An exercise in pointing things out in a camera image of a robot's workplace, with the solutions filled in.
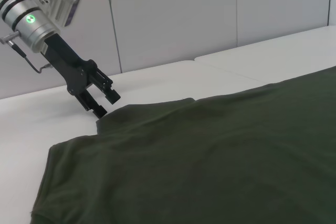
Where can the dark green t-shirt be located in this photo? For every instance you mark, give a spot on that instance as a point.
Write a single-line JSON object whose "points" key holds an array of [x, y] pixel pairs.
{"points": [[183, 155]]}

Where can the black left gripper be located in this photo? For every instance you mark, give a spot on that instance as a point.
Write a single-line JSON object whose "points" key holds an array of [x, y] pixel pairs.
{"points": [[68, 69]]}

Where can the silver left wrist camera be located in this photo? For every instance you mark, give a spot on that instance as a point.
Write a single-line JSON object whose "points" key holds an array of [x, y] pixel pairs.
{"points": [[63, 1]]}

